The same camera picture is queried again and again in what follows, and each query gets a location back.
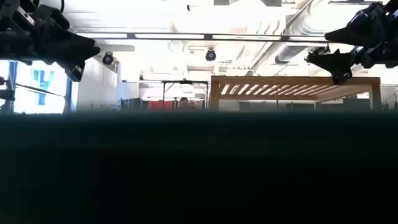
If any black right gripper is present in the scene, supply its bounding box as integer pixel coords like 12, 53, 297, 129
306, 0, 398, 86

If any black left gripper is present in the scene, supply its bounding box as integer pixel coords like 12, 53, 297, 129
0, 0, 101, 83

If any red orange hanging cloth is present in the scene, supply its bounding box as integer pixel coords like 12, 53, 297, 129
147, 99, 175, 111

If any wooden slatted shelf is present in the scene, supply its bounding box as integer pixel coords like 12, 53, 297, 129
210, 75, 382, 111

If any black metal stand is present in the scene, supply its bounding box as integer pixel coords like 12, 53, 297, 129
0, 76, 17, 114

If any person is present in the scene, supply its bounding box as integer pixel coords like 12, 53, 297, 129
177, 96, 198, 111

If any large bright window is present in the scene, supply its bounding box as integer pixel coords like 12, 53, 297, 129
0, 59, 74, 114

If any black metal rack frame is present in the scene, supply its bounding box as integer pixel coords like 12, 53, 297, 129
161, 79, 210, 111

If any dark green plate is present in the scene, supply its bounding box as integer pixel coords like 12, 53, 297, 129
0, 110, 398, 224

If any silver ventilation duct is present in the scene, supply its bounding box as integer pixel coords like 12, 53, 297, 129
252, 0, 331, 72

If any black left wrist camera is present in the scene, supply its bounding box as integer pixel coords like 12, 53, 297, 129
32, 4, 71, 32

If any long ceiling light bar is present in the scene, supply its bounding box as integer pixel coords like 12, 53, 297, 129
75, 31, 331, 44

